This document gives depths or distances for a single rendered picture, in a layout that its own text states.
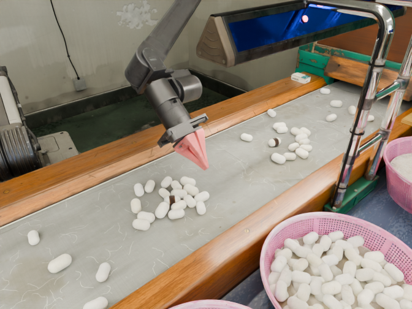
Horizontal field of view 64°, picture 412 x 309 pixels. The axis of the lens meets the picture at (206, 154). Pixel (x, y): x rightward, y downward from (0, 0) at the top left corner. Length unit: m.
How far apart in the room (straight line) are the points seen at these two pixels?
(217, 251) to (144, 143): 0.39
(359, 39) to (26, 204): 1.10
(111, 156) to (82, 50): 2.01
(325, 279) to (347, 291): 0.04
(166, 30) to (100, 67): 2.08
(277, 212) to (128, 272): 0.29
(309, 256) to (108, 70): 2.50
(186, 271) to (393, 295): 0.33
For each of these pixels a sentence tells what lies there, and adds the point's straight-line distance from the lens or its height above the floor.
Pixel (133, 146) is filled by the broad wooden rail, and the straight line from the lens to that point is 0.85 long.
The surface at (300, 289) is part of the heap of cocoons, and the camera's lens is 0.58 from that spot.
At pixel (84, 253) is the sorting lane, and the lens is 0.64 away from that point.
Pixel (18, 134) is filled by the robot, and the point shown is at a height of 0.79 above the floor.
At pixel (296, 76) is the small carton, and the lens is 1.27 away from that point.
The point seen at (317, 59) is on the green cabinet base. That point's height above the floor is 0.82.
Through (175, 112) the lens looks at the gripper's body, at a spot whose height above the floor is 0.92.
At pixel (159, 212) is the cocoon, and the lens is 0.65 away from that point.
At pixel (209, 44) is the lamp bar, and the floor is 1.07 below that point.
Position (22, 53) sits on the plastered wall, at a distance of 2.65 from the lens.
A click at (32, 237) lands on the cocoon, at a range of 0.68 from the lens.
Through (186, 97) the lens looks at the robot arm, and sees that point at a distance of 0.71.
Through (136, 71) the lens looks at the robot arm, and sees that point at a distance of 0.70.
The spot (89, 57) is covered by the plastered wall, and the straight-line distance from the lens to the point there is 2.81.
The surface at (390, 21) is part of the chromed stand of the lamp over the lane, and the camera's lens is 0.61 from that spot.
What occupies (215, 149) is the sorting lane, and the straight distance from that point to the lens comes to 0.86.
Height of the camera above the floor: 1.21
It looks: 34 degrees down
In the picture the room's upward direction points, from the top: straight up
